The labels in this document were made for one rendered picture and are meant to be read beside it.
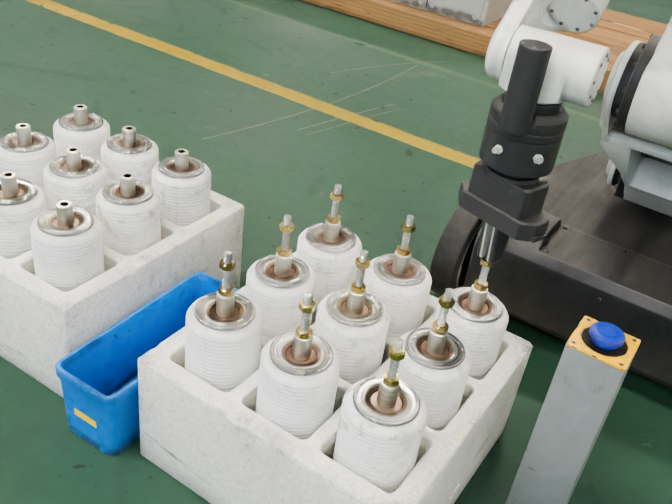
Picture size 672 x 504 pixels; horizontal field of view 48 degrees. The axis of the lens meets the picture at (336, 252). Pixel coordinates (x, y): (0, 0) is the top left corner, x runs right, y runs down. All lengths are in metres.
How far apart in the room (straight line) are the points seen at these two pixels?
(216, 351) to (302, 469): 0.18
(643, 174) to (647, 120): 0.29
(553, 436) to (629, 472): 0.29
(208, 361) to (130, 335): 0.25
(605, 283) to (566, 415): 0.38
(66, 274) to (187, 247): 0.21
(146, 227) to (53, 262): 0.15
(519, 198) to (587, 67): 0.17
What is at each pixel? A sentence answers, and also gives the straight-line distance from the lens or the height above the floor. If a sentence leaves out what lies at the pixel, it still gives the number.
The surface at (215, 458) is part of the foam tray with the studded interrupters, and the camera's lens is 0.98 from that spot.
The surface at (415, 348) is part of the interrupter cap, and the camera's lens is 0.93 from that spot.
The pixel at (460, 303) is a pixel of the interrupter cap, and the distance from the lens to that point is 1.02.
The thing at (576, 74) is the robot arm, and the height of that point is 0.60.
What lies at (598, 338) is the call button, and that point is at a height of 0.33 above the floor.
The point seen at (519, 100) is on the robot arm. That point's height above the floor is 0.57.
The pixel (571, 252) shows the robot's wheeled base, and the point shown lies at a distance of 1.33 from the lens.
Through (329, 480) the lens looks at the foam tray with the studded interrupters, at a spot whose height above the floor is 0.18.
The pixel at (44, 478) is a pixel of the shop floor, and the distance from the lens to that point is 1.11.
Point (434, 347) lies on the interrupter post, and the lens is 0.92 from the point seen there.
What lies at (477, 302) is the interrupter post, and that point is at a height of 0.26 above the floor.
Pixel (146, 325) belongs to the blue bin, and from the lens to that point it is 1.18.
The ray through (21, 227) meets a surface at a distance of 1.18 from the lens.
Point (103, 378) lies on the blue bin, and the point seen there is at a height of 0.04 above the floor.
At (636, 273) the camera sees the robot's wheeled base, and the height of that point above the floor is 0.19.
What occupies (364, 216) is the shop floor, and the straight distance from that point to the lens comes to 1.67.
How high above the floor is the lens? 0.84
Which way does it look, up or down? 33 degrees down
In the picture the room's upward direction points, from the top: 8 degrees clockwise
